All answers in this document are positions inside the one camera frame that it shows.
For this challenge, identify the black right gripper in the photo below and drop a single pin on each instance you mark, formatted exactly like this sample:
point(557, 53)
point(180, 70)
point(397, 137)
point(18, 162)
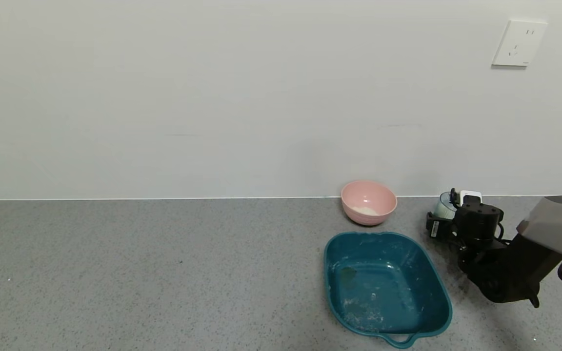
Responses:
point(435, 228)

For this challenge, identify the ribbed transparent teal cup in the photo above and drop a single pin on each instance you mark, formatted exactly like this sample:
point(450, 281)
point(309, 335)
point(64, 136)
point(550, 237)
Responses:
point(443, 209)

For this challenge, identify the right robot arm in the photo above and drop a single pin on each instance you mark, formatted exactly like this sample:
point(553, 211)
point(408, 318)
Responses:
point(510, 273)

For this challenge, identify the pink bowl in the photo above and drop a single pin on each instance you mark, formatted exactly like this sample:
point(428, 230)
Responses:
point(366, 195)

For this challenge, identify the teal plastic basin tray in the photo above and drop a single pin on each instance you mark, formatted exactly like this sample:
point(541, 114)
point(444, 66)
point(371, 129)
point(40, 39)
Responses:
point(383, 282)

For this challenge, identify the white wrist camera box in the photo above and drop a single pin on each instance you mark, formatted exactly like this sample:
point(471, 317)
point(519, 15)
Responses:
point(471, 194)

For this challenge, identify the white wall socket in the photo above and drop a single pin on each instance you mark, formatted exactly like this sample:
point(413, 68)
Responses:
point(519, 43)

